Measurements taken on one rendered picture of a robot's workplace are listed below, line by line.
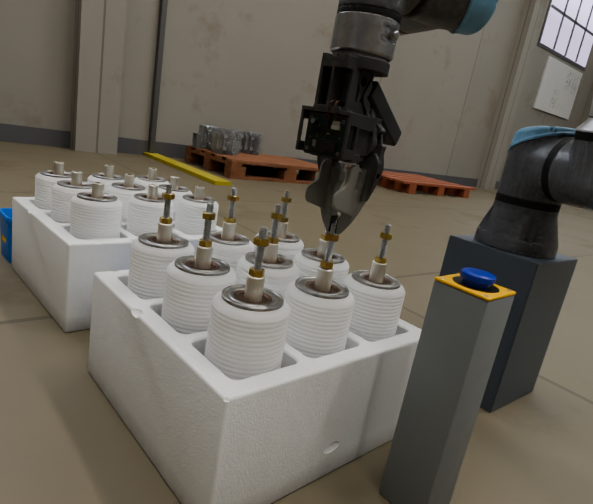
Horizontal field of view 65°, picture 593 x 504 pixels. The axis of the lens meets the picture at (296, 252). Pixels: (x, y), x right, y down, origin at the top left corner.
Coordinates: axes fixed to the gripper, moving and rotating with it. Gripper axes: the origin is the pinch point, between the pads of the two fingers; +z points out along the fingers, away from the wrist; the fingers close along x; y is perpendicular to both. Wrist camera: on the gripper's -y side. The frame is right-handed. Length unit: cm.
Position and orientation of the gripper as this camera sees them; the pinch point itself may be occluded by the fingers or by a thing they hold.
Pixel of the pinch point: (338, 222)
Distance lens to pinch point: 62.7
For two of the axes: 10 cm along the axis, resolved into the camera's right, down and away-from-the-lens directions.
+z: -1.7, 9.5, 2.6
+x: 7.6, 2.9, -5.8
